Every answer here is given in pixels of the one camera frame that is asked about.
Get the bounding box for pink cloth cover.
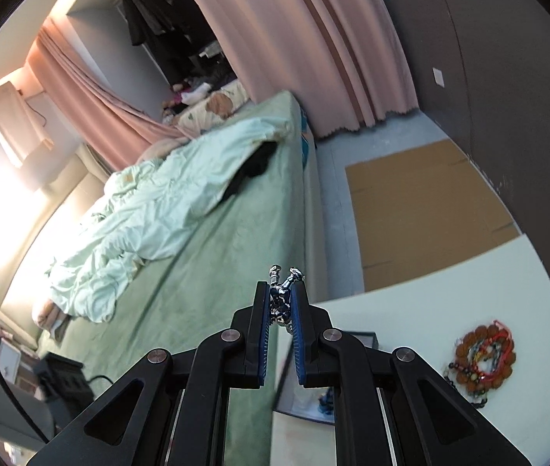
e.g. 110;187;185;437
0;80;56;167

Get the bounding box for white socks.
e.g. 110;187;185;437
180;82;213;106

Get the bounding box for silver bracelet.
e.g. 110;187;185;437
267;264;305;328

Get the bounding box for brown cardboard sheet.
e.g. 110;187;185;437
344;138;521;297

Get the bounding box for printed cream pillow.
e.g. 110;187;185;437
173;79;251;140

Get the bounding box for black garment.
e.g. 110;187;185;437
219;140;278;203

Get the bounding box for wide pink curtain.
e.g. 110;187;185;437
165;0;421;140

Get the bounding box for draped pink curtain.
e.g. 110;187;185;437
25;14;191;172

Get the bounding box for brown seed bead bracelet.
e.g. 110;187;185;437
453;327;517;390

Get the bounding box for multicoloured bead bracelet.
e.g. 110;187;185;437
464;344;495;376

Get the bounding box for dark bead bracelet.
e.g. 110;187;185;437
444;362;490;409

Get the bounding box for bed with green sheet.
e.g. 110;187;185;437
37;90;328;466

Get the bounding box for red cord bracelet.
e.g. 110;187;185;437
473;320;517;385

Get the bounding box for grey chair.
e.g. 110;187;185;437
0;376;57;443

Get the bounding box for beige headboard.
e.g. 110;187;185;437
0;143;111;350

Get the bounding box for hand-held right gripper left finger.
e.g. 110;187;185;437
25;280;276;466

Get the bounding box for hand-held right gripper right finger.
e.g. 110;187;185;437
290;284;533;466

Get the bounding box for pink pillow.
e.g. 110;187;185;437
32;298;70;341

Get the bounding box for hanging dark clothes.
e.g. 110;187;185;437
122;0;208;48

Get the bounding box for black jewelry box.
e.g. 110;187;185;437
275;331;380;428

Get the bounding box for light green duvet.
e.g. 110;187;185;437
49;117;291;323

